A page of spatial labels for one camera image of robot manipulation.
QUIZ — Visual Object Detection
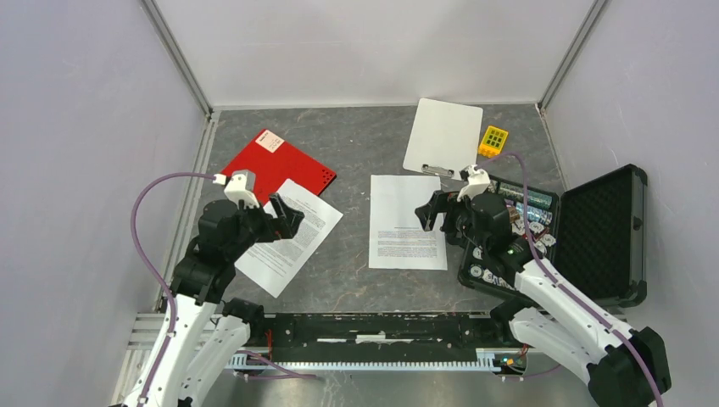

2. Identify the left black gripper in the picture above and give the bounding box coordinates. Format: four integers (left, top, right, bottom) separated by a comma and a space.
226, 192, 304, 259

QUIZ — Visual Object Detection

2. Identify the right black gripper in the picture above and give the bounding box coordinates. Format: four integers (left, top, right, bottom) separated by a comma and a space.
415, 187, 488, 251

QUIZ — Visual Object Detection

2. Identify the printed paper sheet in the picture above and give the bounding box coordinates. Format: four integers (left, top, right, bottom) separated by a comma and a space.
368, 175, 448, 270
235, 179, 343, 298

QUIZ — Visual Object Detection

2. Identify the red folder black inside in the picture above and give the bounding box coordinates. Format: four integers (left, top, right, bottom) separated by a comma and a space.
221, 129, 337, 204

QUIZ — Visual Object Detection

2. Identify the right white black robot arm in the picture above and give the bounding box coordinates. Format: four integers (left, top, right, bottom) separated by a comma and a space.
415, 191, 672, 406

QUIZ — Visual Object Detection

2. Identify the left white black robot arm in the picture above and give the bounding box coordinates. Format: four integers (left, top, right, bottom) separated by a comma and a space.
122, 193, 304, 406

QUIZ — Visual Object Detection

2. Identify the white clipboard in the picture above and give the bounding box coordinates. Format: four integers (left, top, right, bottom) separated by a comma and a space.
403, 98, 483, 180

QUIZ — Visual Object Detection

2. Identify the yellow toy brick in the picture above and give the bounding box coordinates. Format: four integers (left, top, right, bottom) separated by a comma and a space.
477, 125, 509, 158

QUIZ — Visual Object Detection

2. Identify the black poker chip case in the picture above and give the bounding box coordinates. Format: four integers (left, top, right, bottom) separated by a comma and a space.
488, 164, 648, 308

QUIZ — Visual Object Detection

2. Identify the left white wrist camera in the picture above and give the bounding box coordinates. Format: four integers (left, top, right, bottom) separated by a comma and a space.
224, 170, 259, 209

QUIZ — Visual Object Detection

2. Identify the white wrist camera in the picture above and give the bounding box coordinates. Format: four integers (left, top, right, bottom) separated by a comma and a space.
456, 164, 491, 202
224, 170, 259, 209

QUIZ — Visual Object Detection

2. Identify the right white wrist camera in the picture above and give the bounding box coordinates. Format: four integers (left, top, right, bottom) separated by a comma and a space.
456, 164, 491, 202

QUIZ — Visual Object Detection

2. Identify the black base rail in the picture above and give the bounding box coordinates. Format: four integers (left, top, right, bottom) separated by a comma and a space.
244, 312, 522, 364

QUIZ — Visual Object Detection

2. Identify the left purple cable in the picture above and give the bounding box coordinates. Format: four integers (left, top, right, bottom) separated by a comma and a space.
131, 172, 226, 407

